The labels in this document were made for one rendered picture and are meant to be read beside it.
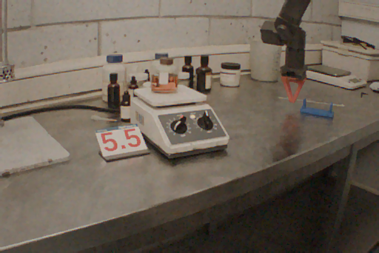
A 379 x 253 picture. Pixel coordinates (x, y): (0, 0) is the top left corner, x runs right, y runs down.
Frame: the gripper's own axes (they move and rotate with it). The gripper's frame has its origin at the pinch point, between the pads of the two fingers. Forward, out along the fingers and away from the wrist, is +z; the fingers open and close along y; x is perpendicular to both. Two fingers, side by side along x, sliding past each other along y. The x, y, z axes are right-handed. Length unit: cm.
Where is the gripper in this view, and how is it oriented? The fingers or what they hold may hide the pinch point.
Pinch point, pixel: (292, 99)
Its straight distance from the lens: 109.9
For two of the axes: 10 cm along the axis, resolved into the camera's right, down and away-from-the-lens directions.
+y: -4.2, 2.7, -8.6
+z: -0.2, 9.5, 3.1
